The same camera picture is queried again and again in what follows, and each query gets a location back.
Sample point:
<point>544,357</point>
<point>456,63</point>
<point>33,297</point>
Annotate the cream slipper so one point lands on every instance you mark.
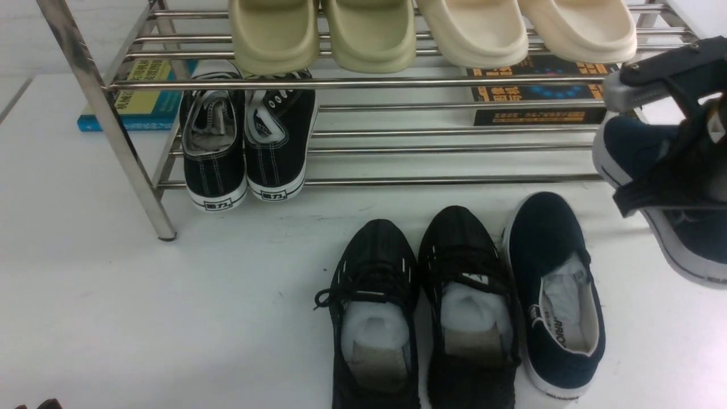
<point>584,31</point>
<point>477,34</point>

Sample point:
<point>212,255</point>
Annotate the olive green slipper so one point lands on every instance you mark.
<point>273,37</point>
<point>371,36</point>

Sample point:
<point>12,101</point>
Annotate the right black canvas sneaker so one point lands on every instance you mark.
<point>278,126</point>

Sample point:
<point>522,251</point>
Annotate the left cream slipper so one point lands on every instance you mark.
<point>477,34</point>

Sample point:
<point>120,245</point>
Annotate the navy slip-on shoe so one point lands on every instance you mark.
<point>692,242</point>
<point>564,333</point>

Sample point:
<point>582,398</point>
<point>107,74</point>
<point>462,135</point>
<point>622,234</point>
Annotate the black canvas sneaker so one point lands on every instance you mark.
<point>278,126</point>
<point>211,130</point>

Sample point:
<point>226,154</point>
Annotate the left black canvas sneaker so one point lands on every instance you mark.
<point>211,130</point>

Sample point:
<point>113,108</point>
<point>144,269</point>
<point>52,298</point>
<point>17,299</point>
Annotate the stainless steel shoe rack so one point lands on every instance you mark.
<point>155,25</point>

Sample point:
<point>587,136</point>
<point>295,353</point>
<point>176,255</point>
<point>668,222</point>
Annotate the right cream slipper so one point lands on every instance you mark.
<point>584,31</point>

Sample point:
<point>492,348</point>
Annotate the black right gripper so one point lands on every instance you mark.
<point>692,178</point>

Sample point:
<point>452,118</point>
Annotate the right black knit sneaker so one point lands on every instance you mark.
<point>475,342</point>

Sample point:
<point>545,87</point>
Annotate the left black knit sneaker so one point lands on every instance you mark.
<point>371,301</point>

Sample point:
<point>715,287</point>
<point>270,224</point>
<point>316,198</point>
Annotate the left olive green slipper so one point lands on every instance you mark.
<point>273,37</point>

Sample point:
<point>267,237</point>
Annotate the black knit sneaker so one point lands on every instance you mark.
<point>475,342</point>
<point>371,301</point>

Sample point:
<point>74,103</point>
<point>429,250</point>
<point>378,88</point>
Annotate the right olive green slipper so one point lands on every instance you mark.
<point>371,36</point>

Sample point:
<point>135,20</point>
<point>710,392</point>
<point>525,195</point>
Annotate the yellow and blue book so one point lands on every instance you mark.
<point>154,110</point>

